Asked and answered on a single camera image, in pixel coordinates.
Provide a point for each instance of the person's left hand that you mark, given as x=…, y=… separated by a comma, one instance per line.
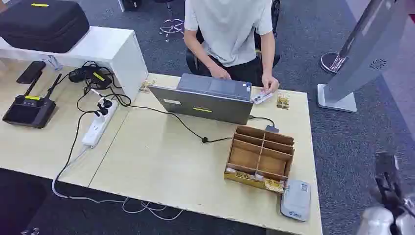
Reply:
x=269, y=83

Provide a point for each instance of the person's right hand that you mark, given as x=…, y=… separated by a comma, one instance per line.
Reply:
x=220, y=73

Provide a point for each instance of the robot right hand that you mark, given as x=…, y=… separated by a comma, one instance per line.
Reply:
x=387, y=175

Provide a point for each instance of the white card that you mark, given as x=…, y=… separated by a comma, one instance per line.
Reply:
x=260, y=98

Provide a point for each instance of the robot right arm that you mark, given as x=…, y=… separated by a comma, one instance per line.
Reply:
x=379, y=222

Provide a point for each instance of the yellow card stack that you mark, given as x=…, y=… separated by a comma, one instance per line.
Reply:
x=283, y=101

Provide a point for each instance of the grey laptop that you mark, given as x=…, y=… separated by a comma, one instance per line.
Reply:
x=207, y=103

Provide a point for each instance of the person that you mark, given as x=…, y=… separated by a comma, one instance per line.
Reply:
x=227, y=29

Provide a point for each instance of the small grey adapter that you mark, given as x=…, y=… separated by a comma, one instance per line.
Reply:
x=272, y=129

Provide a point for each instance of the round metal stand base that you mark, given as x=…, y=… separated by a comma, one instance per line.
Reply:
x=329, y=61

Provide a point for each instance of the chrome chair base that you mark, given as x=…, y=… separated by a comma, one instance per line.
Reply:
x=172, y=27

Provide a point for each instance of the wooden card box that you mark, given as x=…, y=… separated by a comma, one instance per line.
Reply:
x=259, y=155

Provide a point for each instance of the small card pile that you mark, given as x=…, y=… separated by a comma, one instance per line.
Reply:
x=146, y=86

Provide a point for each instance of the grey zip pouch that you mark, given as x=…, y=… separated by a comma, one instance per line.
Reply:
x=295, y=201

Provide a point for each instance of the yellow printed card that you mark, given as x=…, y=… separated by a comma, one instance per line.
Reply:
x=241, y=175
x=273, y=185

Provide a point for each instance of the silver kiosk stand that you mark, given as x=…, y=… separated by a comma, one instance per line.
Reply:
x=366, y=55

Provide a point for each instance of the white cabinet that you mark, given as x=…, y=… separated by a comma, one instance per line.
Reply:
x=110, y=48

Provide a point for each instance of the black plug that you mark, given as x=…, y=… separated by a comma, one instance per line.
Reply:
x=101, y=111
x=107, y=103

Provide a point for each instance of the black power adapter yellow label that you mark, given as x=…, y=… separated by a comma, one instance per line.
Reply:
x=99, y=79

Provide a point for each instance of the white power strip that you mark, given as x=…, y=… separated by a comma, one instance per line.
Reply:
x=99, y=125

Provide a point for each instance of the small black power brick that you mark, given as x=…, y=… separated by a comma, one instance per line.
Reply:
x=77, y=76

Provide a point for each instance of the black carrying case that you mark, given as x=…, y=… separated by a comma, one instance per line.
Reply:
x=42, y=24

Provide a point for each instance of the black phone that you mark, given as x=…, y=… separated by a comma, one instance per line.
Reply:
x=30, y=72

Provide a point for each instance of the black remote controller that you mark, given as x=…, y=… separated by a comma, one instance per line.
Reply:
x=29, y=110

